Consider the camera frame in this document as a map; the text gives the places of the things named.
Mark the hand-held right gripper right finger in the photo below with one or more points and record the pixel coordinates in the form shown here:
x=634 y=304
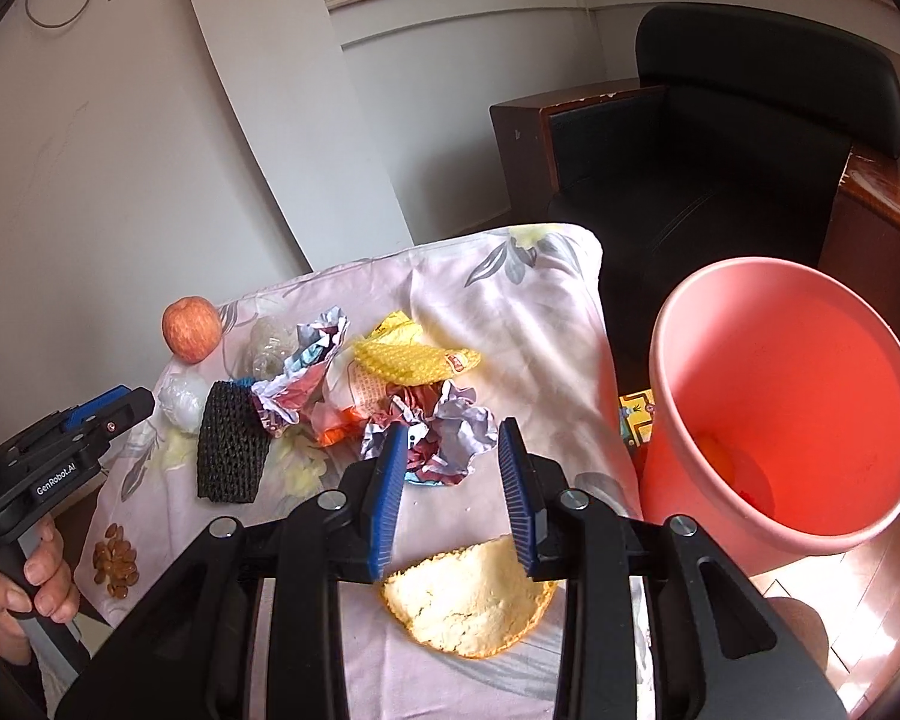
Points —
x=514 y=499

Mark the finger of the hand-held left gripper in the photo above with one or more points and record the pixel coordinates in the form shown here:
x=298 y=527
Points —
x=99 y=403
x=131 y=411

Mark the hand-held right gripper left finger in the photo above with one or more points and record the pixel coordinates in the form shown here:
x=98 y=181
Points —
x=388 y=499

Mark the black foam fruit net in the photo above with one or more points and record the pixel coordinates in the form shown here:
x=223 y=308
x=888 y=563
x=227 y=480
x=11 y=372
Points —
x=229 y=442

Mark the orange peel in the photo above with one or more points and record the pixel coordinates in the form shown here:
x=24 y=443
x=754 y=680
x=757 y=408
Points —
x=469 y=600

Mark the yellow foam fruit net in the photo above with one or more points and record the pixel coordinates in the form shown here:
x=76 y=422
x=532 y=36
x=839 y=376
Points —
x=409 y=360

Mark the pink plastic bin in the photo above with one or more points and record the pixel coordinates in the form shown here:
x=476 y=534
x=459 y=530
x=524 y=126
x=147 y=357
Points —
x=780 y=390

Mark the person's left hand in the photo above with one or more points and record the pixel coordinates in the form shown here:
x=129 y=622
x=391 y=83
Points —
x=49 y=577

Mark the white crumpled plastic wrap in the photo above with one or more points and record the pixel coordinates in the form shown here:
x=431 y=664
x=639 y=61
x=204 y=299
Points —
x=180 y=405

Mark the orange white snack wrapper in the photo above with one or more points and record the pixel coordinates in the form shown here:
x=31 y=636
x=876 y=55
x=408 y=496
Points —
x=341 y=409

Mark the red apple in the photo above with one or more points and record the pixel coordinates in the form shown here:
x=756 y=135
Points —
x=191 y=328

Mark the pile of almonds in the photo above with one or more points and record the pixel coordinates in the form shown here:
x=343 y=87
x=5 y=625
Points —
x=116 y=559

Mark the colourful floor mat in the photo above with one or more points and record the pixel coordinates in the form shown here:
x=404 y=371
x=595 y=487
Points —
x=636 y=424

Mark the clear crushed plastic bottle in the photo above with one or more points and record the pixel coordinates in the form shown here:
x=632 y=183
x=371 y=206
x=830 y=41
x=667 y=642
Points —
x=266 y=349

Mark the silver crumpled wrapper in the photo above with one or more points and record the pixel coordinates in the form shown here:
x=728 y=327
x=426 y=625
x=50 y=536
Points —
x=300 y=360

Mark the floral pink cloth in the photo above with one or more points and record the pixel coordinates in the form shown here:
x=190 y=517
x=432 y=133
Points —
x=510 y=330

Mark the yellow crumpled wrapper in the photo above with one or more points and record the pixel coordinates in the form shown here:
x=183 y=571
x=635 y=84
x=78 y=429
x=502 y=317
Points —
x=394 y=326

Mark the person's brown trouser leg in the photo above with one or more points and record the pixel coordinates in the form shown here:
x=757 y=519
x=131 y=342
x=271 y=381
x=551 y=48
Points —
x=799 y=626

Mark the black leather wooden armchair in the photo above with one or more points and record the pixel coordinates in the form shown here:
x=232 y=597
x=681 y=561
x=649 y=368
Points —
x=720 y=150

